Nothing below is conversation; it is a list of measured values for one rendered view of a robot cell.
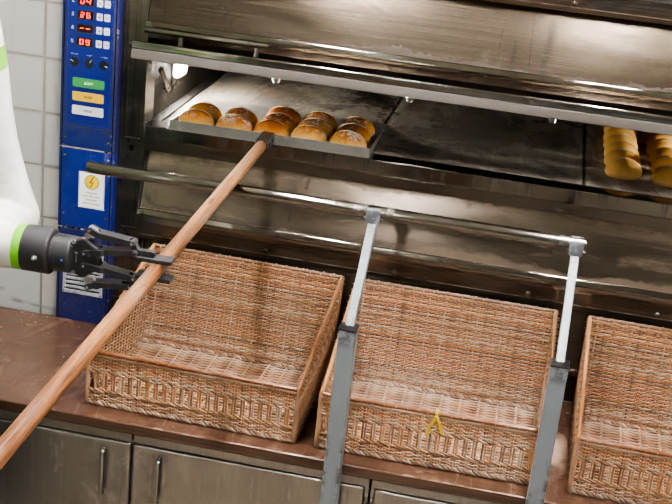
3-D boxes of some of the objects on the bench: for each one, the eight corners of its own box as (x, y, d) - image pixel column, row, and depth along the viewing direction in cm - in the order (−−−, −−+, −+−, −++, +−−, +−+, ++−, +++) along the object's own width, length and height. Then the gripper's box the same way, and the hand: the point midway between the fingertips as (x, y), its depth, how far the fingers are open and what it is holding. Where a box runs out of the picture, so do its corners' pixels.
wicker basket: (343, 365, 352) (354, 274, 342) (545, 399, 344) (561, 307, 334) (309, 448, 307) (320, 346, 297) (540, 490, 299) (559, 387, 289)
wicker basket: (147, 329, 361) (151, 239, 351) (337, 364, 352) (348, 273, 342) (80, 404, 316) (83, 304, 306) (297, 447, 307) (307, 345, 297)
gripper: (63, 207, 246) (180, 225, 244) (61, 282, 252) (175, 301, 249) (49, 219, 239) (169, 238, 237) (47, 295, 245) (164, 315, 243)
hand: (155, 267), depth 244 cm, fingers closed on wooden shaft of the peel, 3 cm apart
